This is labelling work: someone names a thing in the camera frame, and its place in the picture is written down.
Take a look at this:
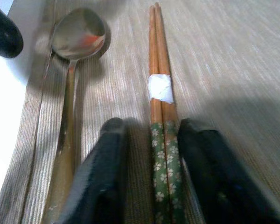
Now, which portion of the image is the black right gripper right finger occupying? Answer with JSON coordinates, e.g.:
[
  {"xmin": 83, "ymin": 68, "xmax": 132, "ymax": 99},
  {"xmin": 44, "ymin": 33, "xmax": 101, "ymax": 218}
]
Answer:
[{"xmin": 177, "ymin": 118, "xmax": 280, "ymax": 224}]

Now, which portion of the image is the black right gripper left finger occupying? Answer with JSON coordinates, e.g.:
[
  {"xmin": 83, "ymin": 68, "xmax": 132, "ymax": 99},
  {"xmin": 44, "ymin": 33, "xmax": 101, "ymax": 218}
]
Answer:
[{"xmin": 58, "ymin": 117, "xmax": 131, "ymax": 224}]

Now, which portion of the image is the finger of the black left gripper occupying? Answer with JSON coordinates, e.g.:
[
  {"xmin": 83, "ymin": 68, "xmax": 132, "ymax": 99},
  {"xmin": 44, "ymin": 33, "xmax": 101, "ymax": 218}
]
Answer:
[{"xmin": 0, "ymin": 0, "xmax": 24, "ymax": 59}]

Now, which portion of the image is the white tape band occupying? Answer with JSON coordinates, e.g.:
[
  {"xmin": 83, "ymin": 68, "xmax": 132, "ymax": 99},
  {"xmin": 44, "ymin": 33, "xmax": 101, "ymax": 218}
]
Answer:
[{"xmin": 147, "ymin": 73, "xmax": 175, "ymax": 105}]

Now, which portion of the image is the wooden chopstick green floral end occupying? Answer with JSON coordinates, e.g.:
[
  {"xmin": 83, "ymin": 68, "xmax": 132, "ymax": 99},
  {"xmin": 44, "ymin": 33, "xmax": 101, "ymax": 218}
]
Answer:
[
  {"xmin": 148, "ymin": 5, "xmax": 171, "ymax": 224},
  {"xmin": 154, "ymin": 2, "xmax": 188, "ymax": 224}
]

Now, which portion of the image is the metal spoon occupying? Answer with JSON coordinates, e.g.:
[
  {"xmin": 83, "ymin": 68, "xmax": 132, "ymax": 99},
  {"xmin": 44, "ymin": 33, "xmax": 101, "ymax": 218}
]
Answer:
[{"xmin": 42, "ymin": 7, "xmax": 107, "ymax": 224}]

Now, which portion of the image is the beige woven counter mat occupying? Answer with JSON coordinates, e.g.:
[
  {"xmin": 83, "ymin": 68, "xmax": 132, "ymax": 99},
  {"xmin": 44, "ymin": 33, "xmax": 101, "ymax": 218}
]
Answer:
[{"xmin": 0, "ymin": 0, "xmax": 280, "ymax": 224}]

